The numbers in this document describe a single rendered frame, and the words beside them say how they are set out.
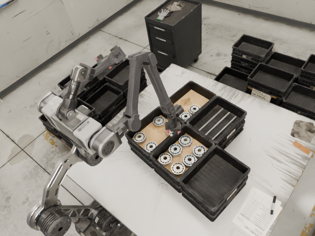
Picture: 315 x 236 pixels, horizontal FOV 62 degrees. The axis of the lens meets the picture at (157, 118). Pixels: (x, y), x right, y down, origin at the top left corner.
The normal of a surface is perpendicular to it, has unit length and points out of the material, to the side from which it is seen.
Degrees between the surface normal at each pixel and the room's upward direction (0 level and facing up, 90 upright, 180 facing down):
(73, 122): 0
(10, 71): 90
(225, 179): 0
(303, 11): 90
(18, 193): 0
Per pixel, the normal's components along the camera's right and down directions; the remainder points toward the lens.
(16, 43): 0.77, 0.42
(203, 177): -0.13, -0.63
